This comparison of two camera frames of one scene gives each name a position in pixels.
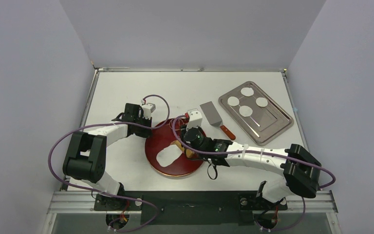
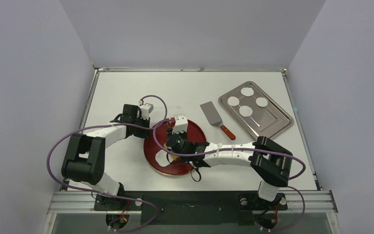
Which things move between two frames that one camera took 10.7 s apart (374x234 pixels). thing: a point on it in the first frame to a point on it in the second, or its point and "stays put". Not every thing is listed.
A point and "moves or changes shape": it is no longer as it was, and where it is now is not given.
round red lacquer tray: [161, 138] stays put
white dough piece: [166, 155] stays put
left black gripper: [146, 133] stays put
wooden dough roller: [189, 152] moves or changes shape
